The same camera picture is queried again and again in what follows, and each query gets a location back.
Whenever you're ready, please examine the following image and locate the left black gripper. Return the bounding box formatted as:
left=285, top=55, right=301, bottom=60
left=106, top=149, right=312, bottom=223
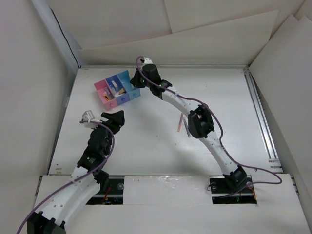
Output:
left=91, top=111, right=124, bottom=155

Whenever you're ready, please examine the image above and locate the white sleeved eraser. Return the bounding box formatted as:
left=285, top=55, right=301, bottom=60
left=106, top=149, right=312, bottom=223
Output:
left=112, top=80, right=118, bottom=88

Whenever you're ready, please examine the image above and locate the purple highlighter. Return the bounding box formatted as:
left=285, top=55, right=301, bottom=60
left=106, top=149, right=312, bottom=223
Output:
left=183, top=117, right=191, bottom=138

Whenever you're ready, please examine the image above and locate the pink highlighter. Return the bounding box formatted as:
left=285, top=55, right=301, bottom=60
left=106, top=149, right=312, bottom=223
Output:
left=177, top=113, right=184, bottom=132

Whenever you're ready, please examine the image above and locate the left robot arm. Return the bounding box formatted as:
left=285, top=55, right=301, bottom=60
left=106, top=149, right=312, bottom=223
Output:
left=24, top=111, right=125, bottom=234

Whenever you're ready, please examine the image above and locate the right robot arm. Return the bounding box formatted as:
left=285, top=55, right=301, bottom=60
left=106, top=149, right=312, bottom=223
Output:
left=131, top=63, right=247, bottom=193

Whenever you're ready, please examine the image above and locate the light blue container bin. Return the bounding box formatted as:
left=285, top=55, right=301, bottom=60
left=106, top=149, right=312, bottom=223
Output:
left=117, top=70, right=141, bottom=100

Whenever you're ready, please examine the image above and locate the dark blue container bin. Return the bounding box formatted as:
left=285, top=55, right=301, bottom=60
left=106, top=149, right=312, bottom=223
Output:
left=106, top=75, right=130, bottom=105

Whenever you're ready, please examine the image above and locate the pink container bin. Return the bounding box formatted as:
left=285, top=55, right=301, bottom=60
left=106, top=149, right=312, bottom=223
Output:
left=94, top=79, right=118, bottom=110

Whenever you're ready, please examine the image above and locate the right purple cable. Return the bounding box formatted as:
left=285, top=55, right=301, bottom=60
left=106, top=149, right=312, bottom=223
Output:
left=136, top=55, right=283, bottom=198

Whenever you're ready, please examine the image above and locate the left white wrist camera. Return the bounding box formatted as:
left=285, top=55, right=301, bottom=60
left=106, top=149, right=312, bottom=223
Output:
left=80, top=110, right=100, bottom=129

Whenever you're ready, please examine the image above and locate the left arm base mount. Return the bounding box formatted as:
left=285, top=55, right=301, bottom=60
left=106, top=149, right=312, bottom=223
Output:
left=87, top=175, right=125, bottom=205

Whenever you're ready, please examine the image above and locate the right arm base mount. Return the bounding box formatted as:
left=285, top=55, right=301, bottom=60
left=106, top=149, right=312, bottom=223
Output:
left=206, top=175, right=257, bottom=205

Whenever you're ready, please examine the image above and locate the right aluminium rail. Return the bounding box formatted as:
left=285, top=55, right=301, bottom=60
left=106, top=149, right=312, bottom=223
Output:
left=243, top=68, right=284, bottom=174

